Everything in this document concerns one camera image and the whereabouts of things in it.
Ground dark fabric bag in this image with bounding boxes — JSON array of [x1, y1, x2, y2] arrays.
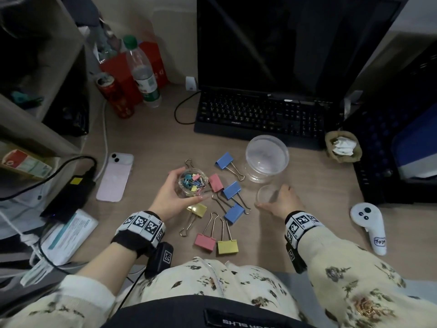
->
[[61, 0, 103, 26]]

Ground black chair base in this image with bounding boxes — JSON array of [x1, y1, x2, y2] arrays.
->
[[0, 280, 69, 318]]

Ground person's floral cream jacket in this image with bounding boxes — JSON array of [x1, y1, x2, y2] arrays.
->
[[116, 256, 301, 322]]

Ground black power adapter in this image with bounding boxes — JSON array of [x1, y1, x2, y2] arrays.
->
[[40, 175, 97, 222]]

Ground white teal tissue pack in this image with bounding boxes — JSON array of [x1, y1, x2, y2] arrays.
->
[[39, 209, 100, 266]]

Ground white charging cable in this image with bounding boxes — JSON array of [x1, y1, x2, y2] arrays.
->
[[94, 98, 109, 181]]

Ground brown paper cup with tissue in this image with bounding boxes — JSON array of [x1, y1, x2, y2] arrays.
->
[[324, 130, 362, 164]]

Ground small clear plastic jar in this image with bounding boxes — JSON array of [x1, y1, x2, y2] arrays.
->
[[174, 169, 209, 199]]

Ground large clear plastic jar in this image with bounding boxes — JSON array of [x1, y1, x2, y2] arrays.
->
[[244, 134, 290, 184]]

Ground black power cable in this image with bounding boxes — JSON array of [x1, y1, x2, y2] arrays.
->
[[0, 156, 98, 202]]

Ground white paper sheet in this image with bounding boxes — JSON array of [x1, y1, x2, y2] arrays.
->
[[397, 157, 437, 180]]

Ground black keyboard cable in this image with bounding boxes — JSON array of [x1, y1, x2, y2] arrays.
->
[[174, 90, 203, 126]]

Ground person's left forearm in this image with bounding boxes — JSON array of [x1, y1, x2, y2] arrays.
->
[[0, 242, 146, 328]]

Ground black keyboard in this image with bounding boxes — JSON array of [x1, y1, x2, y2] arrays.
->
[[193, 90, 342, 151]]

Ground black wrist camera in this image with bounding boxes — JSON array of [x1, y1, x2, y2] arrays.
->
[[145, 241, 175, 279]]

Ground white bundled cable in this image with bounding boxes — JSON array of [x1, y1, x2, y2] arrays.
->
[[0, 210, 55, 287]]

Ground red drink can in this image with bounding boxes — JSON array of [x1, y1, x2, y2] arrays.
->
[[95, 73, 135, 119]]

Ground person's left hand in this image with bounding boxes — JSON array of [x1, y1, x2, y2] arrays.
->
[[149, 168, 209, 223]]

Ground pink smartphone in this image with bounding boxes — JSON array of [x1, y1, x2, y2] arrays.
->
[[95, 152, 134, 203]]

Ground pile of large binder clips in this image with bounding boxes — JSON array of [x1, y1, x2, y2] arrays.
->
[[179, 152, 253, 256]]

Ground grey shelf unit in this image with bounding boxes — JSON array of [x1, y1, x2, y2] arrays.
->
[[0, 0, 91, 154]]

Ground black electronic device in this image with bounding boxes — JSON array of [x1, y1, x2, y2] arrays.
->
[[44, 95, 90, 137]]

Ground black plastic crate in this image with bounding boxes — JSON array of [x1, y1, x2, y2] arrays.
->
[[341, 54, 437, 205]]

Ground crumpled white tissue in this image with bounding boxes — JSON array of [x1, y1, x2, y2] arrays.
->
[[333, 136, 356, 156]]

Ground black computer monitor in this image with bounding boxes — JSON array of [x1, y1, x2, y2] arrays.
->
[[196, 0, 412, 103]]

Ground person's right hand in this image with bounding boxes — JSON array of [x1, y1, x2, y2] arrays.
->
[[254, 183, 306, 219]]

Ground blue folder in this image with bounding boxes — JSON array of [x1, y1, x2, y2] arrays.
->
[[391, 105, 437, 174]]

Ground person's black garment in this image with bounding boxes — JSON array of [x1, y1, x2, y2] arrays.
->
[[109, 295, 315, 328]]

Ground thin black camera cable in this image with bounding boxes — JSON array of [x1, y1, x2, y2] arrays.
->
[[114, 275, 147, 315]]

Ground clear plastic lid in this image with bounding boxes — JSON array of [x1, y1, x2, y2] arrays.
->
[[256, 184, 281, 206]]

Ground yellow juice bottle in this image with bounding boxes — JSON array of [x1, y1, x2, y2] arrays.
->
[[0, 141, 57, 181]]

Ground person's right forearm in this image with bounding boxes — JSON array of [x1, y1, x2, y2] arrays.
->
[[299, 228, 437, 328]]

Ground clear water bottle green cap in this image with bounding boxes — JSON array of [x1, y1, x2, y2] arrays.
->
[[122, 35, 161, 109]]

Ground white handheld controller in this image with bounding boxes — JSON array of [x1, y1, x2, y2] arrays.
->
[[350, 202, 388, 256]]

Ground red cardboard box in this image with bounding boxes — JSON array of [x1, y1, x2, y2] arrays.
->
[[99, 41, 170, 106]]

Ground crumpled clear plastic wrap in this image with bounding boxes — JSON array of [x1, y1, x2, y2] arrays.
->
[[85, 22, 127, 64]]

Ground teal small gadget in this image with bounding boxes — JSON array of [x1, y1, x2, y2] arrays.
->
[[10, 90, 45, 106]]

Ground pile of small binder clips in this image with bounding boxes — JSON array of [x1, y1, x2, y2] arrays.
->
[[179, 172, 208, 194]]

